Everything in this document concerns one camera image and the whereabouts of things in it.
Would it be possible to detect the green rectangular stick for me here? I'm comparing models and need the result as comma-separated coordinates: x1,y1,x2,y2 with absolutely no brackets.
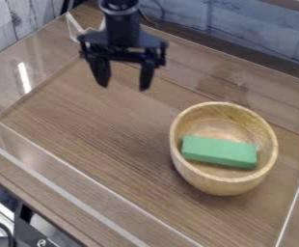
181,135,257,169

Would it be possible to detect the clear acrylic corner bracket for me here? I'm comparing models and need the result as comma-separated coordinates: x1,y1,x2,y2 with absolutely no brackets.
65,13,105,42

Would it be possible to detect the black table frame bracket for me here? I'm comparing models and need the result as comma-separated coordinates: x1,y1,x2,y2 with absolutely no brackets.
13,204,58,247

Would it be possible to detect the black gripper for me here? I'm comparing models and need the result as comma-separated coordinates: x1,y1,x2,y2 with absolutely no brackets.
77,12,168,91

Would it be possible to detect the round wooden bowl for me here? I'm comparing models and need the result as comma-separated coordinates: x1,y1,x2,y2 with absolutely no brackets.
168,101,279,196

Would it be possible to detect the clear acrylic tray wall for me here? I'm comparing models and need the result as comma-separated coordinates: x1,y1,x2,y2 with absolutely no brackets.
0,123,201,247

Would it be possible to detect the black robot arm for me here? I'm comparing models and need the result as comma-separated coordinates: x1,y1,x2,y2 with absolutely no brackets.
77,0,168,91

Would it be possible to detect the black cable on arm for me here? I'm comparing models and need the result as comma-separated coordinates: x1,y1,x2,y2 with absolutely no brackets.
137,0,162,28

